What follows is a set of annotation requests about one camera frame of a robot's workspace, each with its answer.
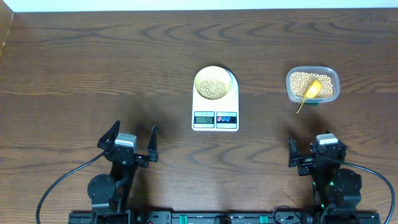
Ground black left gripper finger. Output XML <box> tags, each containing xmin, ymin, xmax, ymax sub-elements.
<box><xmin>97</xmin><ymin>120</ymin><xmax>121</xmax><ymax>151</ymax></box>
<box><xmin>147</xmin><ymin>126</ymin><xmax>159</xmax><ymax>162</ymax></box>

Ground orange plastic measuring scoop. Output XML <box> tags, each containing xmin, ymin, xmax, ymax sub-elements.
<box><xmin>296</xmin><ymin>79</ymin><xmax>322</xmax><ymax>113</ymax></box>

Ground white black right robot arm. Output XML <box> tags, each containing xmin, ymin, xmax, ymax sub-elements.
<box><xmin>288</xmin><ymin>133</ymin><xmax>362</xmax><ymax>223</ymax></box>

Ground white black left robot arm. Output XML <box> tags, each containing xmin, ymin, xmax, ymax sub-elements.
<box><xmin>87</xmin><ymin>120</ymin><xmax>159</xmax><ymax>223</ymax></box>

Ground white digital kitchen scale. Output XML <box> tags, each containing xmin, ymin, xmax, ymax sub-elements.
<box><xmin>192</xmin><ymin>69</ymin><xmax>239</xmax><ymax>132</ymax></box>

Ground soybeans in yellow bowl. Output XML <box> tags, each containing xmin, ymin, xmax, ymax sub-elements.
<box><xmin>197</xmin><ymin>78</ymin><xmax>228</xmax><ymax>100</ymax></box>

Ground pale yellow plastic bowl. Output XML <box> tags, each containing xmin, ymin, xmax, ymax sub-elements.
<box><xmin>194</xmin><ymin>66</ymin><xmax>232</xmax><ymax>97</ymax></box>

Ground pile of soybeans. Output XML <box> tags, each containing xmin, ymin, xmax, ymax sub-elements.
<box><xmin>290</xmin><ymin>72</ymin><xmax>334</xmax><ymax>98</ymax></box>

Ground clear plastic soybean container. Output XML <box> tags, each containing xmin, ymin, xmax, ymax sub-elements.
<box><xmin>286</xmin><ymin>66</ymin><xmax>340</xmax><ymax>103</ymax></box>

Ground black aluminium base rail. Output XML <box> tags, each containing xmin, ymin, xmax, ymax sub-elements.
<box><xmin>67</xmin><ymin>206</ymin><xmax>381</xmax><ymax>224</ymax></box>

